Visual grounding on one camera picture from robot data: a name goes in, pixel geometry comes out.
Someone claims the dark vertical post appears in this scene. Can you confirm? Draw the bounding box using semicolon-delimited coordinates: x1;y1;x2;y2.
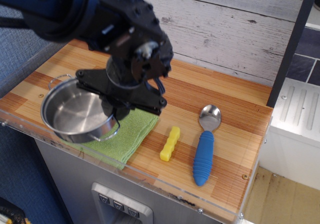
266;0;314;108

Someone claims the yellow object bottom left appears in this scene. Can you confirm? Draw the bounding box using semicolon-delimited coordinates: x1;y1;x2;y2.
0;206;31;224

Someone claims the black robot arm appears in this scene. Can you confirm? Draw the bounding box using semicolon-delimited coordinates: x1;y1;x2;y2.
0;0;173;117

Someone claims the green folded cloth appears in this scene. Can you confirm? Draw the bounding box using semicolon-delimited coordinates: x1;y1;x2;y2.
64;109;159;170

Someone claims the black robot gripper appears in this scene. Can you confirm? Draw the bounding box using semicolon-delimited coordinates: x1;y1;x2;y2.
75;58;167;121

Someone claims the yellow plastic toy block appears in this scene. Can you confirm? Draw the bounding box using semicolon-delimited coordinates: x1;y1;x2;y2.
159;126;181;162

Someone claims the clear acrylic table guard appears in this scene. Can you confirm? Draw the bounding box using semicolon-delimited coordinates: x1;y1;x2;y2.
0;109;273;222

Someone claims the silver metal pan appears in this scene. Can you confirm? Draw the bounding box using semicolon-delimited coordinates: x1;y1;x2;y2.
40;74;120;144

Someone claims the blue handled metal spoon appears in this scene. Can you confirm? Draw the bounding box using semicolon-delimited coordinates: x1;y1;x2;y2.
192;105;222;186

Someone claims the white ridged cabinet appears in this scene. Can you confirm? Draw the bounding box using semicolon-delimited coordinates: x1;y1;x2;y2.
259;78;320;189

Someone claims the silver button control panel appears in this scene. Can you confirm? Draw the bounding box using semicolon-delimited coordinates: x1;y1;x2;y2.
91;182;154;223

